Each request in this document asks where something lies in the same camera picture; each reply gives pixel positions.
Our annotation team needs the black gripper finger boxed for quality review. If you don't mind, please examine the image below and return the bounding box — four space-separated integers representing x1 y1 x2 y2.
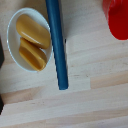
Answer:
0 37 5 115

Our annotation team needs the white oval plate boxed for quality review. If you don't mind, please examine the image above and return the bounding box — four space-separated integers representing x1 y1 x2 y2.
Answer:
6 7 54 73

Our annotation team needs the smaller yellow bread piece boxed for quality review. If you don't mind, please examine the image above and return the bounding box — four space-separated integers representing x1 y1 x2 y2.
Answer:
18 37 48 72

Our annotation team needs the larger yellow bread piece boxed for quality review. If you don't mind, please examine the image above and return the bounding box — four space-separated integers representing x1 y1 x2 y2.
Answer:
15 13 52 50

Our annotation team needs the red cup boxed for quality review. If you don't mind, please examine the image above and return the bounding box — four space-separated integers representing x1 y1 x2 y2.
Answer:
102 0 128 41

